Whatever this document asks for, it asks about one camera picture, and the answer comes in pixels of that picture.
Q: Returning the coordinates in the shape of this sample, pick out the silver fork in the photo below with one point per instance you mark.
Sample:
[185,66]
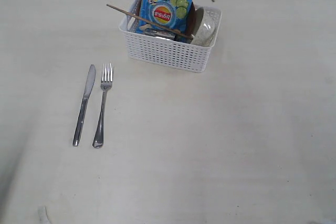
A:
[105,85]

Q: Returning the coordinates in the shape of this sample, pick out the speckled glass bowl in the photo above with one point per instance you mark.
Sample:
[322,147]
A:
[204,28]

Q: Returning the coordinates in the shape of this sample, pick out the white perforated plastic basket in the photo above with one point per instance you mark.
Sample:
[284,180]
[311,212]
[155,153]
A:
[169,53]

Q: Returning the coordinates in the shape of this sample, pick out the steel cup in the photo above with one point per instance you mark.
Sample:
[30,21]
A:
[160,34]

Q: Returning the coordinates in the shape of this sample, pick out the brown wooden plate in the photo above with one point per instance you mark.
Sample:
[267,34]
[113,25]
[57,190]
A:
[193,16]

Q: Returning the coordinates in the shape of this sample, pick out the blue chips bag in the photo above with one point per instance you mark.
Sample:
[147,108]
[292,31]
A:
[165,11]

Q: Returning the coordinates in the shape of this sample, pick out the silver table knife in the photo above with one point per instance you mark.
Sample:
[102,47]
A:
[86,94]

